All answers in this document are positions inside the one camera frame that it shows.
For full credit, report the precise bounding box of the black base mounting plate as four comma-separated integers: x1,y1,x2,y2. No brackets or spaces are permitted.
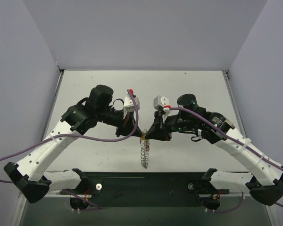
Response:
72,172,231,209

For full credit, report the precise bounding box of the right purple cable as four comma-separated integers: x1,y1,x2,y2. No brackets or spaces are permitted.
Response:
168,107,283,214

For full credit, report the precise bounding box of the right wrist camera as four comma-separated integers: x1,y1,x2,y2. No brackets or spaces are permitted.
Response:
153,96,171,115

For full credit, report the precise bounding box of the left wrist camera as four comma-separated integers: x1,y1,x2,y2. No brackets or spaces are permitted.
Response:
123,89,140,115

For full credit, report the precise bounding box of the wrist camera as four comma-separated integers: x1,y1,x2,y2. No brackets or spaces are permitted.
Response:
123,89,140,115
153,96,171,115

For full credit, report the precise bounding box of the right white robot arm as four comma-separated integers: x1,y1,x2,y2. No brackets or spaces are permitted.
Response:
146,94,283,206

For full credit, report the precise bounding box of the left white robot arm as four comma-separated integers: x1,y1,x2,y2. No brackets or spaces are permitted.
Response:
4,85,142,203

